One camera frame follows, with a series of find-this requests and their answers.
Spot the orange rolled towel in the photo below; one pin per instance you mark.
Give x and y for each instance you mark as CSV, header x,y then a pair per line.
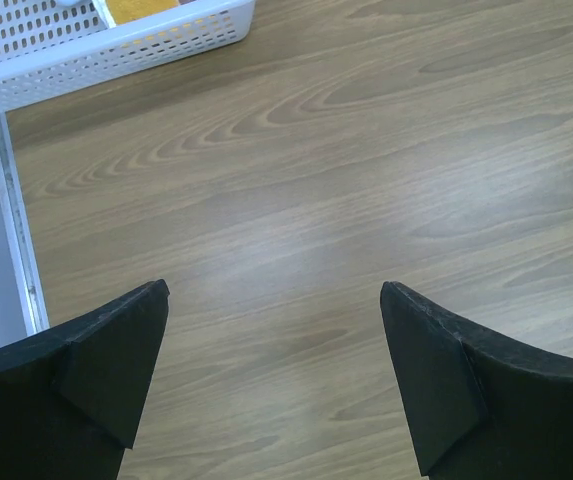
x,y
118,12

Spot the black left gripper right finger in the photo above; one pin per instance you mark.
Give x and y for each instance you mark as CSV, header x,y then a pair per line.
x,y
478,404

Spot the white perforated plastic basket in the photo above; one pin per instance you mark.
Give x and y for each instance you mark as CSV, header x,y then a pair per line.
x,y
48,50

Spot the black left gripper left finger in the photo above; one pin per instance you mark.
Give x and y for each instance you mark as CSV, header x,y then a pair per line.
x,y
72,396

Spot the aluminium table edge rail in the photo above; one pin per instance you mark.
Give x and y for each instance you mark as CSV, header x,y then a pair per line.
x,y
19,239

